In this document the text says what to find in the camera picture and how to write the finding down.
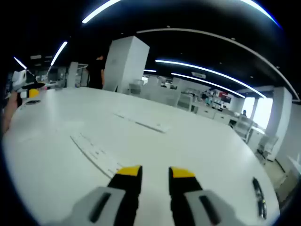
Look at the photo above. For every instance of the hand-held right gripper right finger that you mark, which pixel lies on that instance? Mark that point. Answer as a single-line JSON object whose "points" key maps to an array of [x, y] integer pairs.
{"points": [[185, 204]]}

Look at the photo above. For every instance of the red wall poster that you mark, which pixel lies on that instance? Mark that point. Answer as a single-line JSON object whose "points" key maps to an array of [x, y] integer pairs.
{"points": [[225, 97]]}

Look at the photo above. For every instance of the white socket holder cover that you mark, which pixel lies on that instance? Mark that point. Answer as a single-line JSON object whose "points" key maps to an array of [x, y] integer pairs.
{"points": [[96, 153]]}

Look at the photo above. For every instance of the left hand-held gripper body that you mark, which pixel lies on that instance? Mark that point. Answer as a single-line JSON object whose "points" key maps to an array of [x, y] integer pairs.
{"points": [[18, 78]]}

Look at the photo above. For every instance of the small black object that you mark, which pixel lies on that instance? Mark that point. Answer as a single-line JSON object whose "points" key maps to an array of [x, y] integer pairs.
{"points": [[258, 195]]}

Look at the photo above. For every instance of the black phone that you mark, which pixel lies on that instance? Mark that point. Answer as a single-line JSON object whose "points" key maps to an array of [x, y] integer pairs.
{"points": [[32, 102]]}

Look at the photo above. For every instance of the ceiling light strip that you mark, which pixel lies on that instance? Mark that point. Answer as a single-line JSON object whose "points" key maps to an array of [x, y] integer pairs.
{"points": [[20, 62], [58, 53], [164, 61], [178, 75], [98, 11]]}

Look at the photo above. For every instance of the white mesh office chair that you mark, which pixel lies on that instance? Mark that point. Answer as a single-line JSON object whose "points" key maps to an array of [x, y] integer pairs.
{"points": [[268, 148], [244, 127], [184, 102]]}

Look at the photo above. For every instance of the white square pillar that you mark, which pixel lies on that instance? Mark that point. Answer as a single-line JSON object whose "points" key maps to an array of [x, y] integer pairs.
{"points": [[279, 110], [127, 63]]}

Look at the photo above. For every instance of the ceiling air vent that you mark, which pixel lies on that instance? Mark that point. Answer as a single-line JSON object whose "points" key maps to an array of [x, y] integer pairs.
{"points": [[198, 75]]}

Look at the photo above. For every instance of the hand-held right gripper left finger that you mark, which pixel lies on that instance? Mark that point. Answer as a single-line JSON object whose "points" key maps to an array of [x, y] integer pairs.
{"points": [[127, 200]]}

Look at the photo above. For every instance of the long white socket holder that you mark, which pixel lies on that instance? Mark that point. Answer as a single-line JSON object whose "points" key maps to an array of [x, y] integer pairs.
{"points": [[145, 124]]}

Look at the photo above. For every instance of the person's left hand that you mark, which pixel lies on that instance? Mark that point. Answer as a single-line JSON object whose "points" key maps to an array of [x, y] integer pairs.
{"points": [[13, 101]]}

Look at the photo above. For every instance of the white drawer cabinet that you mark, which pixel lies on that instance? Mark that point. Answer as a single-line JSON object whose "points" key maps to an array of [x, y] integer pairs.
{"points": [[211, 114]]}

